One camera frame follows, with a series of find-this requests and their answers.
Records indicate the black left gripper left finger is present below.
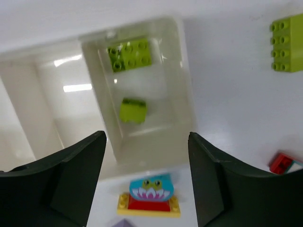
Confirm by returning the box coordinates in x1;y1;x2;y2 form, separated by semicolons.
0;131;107;227

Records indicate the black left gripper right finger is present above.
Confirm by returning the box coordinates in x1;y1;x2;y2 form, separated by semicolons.
188;132;303;227

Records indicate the red curved lego brick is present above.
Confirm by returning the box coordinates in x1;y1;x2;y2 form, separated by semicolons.
269;152;296;175

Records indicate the teal frog lego brick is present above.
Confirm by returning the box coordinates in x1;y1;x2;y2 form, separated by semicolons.
129;174;174;202

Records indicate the purple lego brick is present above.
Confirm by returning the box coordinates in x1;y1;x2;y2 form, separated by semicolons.
111;218;135;227

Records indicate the green sloped lego brick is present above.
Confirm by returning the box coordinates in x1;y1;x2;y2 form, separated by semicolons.
119;98;147;124

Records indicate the white sorting tray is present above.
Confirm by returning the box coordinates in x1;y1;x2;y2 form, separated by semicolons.
0;16;196;178

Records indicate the green square lego brick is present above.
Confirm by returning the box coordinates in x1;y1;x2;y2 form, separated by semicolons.
107;38;152;73

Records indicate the red sloped lego brick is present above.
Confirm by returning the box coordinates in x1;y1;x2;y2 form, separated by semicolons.
128;197;170;212

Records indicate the yellow flat lego plate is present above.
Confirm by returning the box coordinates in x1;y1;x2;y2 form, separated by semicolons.
116;193;181;218

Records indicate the long green lego brick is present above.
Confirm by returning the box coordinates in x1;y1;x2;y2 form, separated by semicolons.
270;14;303;73

